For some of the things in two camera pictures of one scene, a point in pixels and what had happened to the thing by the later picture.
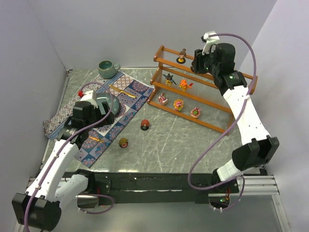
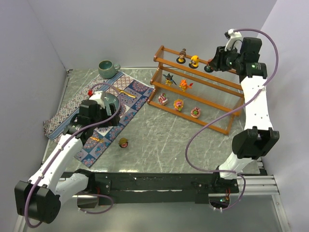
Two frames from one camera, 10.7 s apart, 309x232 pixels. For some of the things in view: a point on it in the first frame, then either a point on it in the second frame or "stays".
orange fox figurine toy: x=183 y=85 stays
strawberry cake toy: x=162 y=99 stays
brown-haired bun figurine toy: x=181 y=58 stays
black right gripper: x=197 y=62 → x=217 y=59
